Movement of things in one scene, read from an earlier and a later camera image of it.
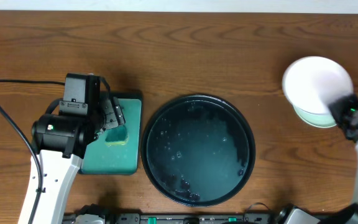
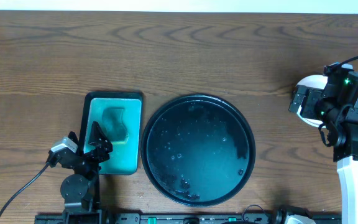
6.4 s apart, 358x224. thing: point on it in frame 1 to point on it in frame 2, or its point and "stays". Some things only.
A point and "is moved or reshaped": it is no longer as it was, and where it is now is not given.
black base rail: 174,218 stays
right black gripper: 342,107 to 305,103
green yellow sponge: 117,136 stays
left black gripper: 111,113 to 87,154
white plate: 314,83 is moved or reshaped
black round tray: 197,150 stays
